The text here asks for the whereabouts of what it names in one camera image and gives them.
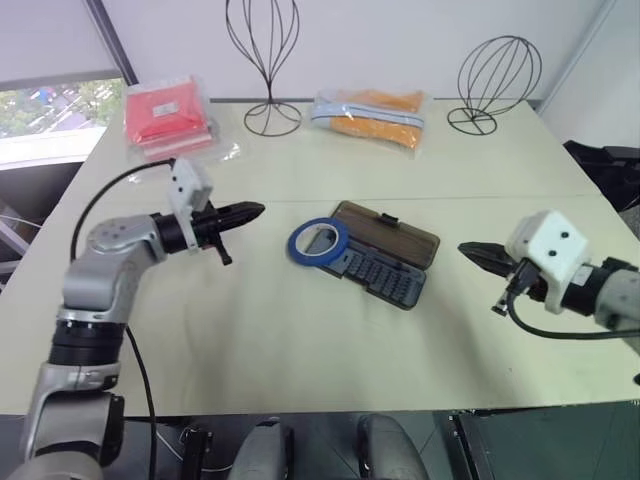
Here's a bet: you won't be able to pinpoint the thin black hanging cable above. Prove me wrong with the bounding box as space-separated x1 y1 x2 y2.
123 323 159 480

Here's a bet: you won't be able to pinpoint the blue tape roll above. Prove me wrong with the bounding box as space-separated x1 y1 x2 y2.
286 217 352 270

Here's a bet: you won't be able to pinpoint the tall black wire stand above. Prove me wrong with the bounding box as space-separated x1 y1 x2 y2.
224 0 304 137

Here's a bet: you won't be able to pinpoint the red cloth in plastic bag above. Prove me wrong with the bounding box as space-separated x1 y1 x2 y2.
121 74 242 164

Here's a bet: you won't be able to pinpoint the white roller blind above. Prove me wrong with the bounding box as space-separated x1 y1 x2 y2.
0 0 119 85

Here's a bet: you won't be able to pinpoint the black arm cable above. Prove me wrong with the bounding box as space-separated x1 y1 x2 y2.
69 160 177 262
503 287 640 342

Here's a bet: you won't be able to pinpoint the drill bit case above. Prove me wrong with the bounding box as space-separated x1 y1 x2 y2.
301 200 443 312

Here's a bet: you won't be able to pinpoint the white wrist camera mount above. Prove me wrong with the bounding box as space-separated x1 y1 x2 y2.
504 210 589 315
166 158 216 252

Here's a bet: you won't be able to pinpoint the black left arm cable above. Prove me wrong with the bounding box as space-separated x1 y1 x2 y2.
69 160 177 262

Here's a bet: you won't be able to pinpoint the round black wire stand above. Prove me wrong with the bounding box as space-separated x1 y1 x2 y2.
446 34 544 137

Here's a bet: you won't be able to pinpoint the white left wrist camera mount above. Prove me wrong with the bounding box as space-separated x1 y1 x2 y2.
166 158 216 252

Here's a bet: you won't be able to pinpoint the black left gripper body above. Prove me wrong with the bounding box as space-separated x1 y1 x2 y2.
191 206 235 267

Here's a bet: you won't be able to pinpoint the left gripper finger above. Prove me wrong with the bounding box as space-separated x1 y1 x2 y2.
219 201 267 219
222 211 262 231

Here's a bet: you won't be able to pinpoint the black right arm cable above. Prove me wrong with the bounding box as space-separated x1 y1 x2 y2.
503 287 640 342

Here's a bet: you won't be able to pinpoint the black chair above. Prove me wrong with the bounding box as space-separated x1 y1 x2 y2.
562 139 640 213

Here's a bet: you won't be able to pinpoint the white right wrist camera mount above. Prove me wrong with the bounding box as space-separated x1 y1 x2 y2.
504 210 589 315

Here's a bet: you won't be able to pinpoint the dark rounded grey shape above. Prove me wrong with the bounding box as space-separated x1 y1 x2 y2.
356 413 430 480
232 416 297 480

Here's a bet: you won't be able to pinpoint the black block under table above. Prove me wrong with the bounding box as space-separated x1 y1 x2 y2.
180 423 215 480

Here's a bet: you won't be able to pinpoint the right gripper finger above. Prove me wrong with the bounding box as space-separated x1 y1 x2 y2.
457 241 515 264
465 253 514 277

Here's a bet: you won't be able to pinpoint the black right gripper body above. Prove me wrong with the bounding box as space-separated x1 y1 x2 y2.
491 257 547 317

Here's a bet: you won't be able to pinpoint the orange cloth in plastic bag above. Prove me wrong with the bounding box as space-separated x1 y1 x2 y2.
308 88 432 162

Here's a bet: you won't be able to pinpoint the glass window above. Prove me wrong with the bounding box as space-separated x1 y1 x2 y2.
0 76 125 170

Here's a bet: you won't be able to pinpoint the black frame under table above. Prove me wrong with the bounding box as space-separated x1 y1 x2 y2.
446 399 640 480

